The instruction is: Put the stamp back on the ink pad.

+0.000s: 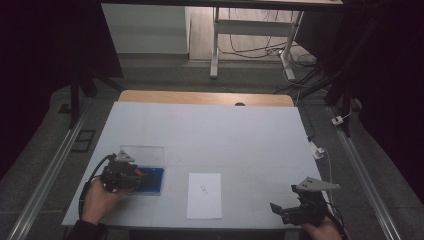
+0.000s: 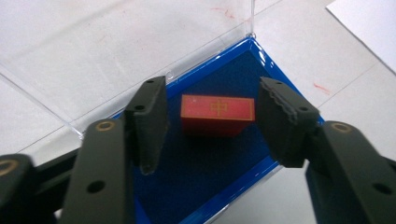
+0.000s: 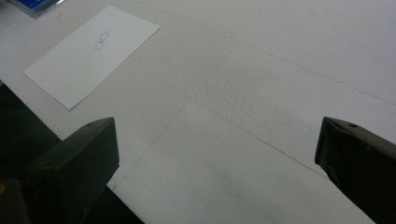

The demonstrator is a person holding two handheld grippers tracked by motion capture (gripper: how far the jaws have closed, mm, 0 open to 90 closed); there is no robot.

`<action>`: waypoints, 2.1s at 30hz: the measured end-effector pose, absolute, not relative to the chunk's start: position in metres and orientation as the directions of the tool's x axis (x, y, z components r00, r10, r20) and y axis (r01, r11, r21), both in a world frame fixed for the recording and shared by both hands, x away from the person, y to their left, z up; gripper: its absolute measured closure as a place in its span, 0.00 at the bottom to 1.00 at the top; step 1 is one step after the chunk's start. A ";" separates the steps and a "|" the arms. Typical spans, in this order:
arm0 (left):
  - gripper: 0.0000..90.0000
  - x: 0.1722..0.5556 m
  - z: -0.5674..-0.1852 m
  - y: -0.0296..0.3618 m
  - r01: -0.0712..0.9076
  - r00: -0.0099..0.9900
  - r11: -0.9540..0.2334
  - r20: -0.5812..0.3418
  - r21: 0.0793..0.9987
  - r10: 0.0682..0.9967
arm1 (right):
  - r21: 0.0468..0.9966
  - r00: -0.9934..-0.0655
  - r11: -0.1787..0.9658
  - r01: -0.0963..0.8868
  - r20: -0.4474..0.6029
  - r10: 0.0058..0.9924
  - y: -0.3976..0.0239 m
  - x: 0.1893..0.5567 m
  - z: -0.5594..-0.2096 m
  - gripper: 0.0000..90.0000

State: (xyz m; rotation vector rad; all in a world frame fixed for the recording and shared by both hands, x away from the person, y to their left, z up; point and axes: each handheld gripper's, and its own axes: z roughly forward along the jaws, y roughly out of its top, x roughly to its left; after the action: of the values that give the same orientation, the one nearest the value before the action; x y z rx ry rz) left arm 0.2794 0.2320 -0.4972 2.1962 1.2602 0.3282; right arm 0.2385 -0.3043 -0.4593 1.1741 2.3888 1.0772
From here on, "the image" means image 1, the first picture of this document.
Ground small white plug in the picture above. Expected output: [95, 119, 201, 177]
[331, 109, 354, 127]

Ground aluminium rail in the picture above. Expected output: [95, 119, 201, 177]
[6, 108, 90, 240]
[325, 105, 403, 240]

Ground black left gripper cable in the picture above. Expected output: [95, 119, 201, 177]
[77, 153, 117, 219]

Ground white table cover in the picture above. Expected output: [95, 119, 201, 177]
[61, 101, 322, 231]

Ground white paper sheet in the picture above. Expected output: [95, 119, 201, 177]
[186, 172, 223, 221]

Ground blue ink pad case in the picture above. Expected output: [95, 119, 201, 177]
[119, 145, 165, 197]

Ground person's right hand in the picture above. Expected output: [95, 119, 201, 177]
[300, 215, 344, 240]

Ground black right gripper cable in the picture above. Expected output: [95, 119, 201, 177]
[324, 199, 351, 240]

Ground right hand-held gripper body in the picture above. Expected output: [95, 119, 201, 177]
[287, 176, 342, 228]

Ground white panel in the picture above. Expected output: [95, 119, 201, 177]
[101, 3, 190, 55]

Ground white-framed desk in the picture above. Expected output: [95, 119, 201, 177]
[101, 0, 344, 81]

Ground black floor cables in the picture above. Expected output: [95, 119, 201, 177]
[217, 9, 318, 69]

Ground white adapter with cable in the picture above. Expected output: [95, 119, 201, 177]
[310, 141, 333, 181]

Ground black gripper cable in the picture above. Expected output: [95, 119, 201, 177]
[324, 199, 351, 240]
[77, 153, 117, 219]

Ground black stand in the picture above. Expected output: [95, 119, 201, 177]
[59, 64, 125, 130]
[299, 13, 388, 138]

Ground black cable beside table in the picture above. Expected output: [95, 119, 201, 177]
[294, 91, 317, 143]

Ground person's left hand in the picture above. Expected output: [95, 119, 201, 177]
[81, 179, 132, 226]

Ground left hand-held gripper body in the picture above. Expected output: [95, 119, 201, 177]
[99, 149, 138, 194]

